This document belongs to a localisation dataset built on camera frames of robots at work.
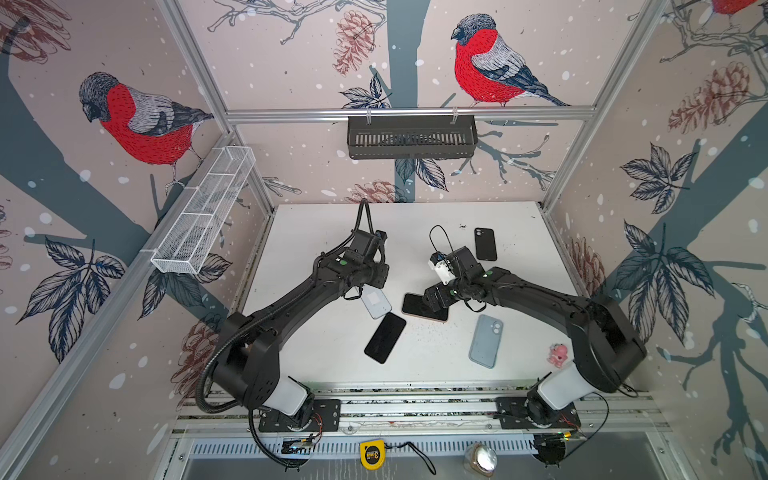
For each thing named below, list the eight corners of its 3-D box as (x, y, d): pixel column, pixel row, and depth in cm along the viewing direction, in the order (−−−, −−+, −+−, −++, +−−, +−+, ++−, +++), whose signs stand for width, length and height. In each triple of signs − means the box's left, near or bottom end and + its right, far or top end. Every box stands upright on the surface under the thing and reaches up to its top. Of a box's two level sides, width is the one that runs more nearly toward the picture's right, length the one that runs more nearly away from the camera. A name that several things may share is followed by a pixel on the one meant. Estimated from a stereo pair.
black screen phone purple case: (363, 353, 86) (362, 350, 84) (387, 314, 94) (387, 311, 92) (383, 365, 84) (383, 363, 82) (406, 324, 92) (406, 321, 90)
